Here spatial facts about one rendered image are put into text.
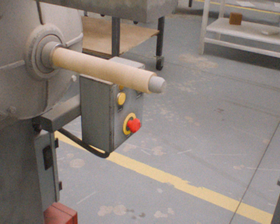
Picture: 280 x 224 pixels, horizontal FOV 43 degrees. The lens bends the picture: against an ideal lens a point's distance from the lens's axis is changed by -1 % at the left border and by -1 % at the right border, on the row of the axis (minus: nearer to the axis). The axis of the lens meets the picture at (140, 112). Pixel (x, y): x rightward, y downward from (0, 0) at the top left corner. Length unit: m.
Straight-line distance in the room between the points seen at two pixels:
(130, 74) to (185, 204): 1.67
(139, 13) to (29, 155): 0.68
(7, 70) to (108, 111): 0.33
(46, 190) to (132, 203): 1.06
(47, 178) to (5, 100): 0.52
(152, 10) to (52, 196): 0.90
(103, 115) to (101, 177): 1.44
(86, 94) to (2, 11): 0.37
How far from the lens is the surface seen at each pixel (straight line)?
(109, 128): 0.89
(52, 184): 1.13
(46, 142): 1.03
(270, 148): 2.80
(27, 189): 1.00
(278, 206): 1.42
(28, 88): 0.64
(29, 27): 0.61
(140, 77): 0.52
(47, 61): 0.61
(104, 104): 0.86
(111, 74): 0.55
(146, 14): 0.32
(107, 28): 3.68
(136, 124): 0.93
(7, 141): 0.88
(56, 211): 1.22
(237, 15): 4.60
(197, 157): 2.52
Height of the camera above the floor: 1.47
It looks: 30 degrees down
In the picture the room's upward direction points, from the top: 3 degrees clockwise
